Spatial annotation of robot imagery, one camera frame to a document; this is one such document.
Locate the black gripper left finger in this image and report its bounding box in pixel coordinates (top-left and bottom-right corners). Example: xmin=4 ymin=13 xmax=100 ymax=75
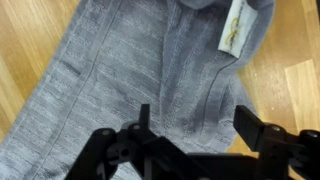
xmin=64 ymin=103 xmax=208 ymax=180

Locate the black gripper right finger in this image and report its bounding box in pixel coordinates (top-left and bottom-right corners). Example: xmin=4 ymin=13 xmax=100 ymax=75
xmin=233 ymin=104 xmax=320 ymax=180

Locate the grey striped towel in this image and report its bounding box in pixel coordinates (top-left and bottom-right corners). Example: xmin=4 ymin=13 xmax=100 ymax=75
xmin=0 ymin=0 xmax=276 ymax=180

